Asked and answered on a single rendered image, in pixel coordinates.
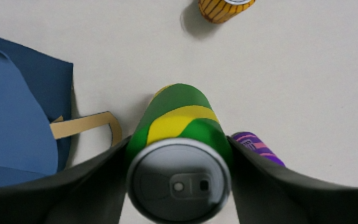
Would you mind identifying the purple drink can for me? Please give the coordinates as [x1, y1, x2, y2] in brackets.
[233, 132, 285, 166]

